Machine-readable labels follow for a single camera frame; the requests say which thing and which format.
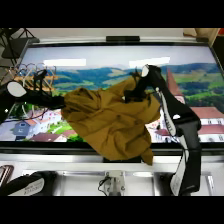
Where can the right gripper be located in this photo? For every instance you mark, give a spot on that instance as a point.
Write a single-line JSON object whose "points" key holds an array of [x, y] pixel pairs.
{"points": [[135, 93]]}

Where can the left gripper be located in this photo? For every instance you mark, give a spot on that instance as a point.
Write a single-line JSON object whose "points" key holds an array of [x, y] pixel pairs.
{"points": [[55, 101]]}

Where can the mustard yellow shirt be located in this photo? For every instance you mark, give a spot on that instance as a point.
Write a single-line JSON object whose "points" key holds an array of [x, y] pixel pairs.
{"points": [[110, 123]]}

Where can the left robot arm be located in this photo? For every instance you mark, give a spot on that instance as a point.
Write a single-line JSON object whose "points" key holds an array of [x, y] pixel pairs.
{"points": [[31, 96]]}

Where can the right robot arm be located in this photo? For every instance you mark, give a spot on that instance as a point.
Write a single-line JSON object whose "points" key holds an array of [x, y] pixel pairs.
{"points": [[181, 120]]}

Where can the black tripod stand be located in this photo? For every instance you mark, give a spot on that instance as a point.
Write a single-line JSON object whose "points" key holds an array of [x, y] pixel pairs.
{"points": [[15, 46]]}

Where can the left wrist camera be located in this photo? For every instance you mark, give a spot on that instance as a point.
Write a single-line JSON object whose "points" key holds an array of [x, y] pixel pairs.
{"points": [[40, 80]]}

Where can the silver frame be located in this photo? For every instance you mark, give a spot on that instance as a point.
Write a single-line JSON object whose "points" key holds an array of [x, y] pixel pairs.
{"points": [[66, 164]]}

